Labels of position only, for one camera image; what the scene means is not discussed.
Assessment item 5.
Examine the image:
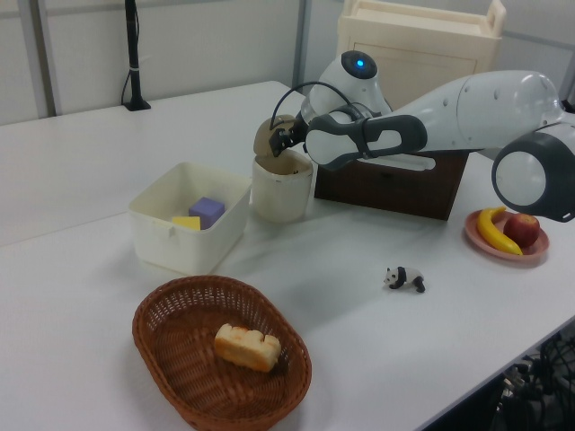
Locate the yellow foam block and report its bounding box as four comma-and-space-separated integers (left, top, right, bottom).
172, 215, 203, 232

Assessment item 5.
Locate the yellow toy banana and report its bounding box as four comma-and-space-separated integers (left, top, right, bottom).
476, 206, 525, 257

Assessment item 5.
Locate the pink plate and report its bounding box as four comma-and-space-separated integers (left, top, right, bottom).
464, 210, 551, 267

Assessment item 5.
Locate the white plastic storage box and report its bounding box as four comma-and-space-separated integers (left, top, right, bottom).
128, 162, 252, 277

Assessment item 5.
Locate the black cable bundle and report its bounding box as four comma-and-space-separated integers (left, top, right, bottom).
489, 331, 575, 431

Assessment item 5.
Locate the cream trash bin with lid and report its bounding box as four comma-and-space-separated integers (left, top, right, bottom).
251, 114, 314, 224

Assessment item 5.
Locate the black pole stand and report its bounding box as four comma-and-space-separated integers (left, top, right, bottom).
121, 0, 152, 112

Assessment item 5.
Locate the toy bread slice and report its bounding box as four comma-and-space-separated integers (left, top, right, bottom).
214, 323, 282, 374

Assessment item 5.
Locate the white drawer handle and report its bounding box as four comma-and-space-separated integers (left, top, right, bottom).
370, 154, 437, 172

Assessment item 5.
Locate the toy panda figure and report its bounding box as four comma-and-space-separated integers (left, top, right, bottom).
383, 266, 427, 295

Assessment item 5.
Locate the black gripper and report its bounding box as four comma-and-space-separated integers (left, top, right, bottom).
268, 117, 312, 159

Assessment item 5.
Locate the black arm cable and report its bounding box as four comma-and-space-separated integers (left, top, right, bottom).
270, 80, 383, 159

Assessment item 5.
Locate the red toy apple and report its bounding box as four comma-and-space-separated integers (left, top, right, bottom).
502, 212, 541, 248

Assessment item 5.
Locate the dark brown wooden drawer box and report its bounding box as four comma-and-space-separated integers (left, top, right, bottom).
314, 150, 471, 222

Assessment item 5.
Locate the cream plastic toy cabinet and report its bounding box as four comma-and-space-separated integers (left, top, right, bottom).
337, 0, 507, 111

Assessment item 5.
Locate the brown wicker basket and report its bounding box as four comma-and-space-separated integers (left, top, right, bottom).
131, 275, 313, 431

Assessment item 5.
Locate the purple foam cube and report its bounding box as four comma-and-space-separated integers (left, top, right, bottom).
188, 196, 226, 231

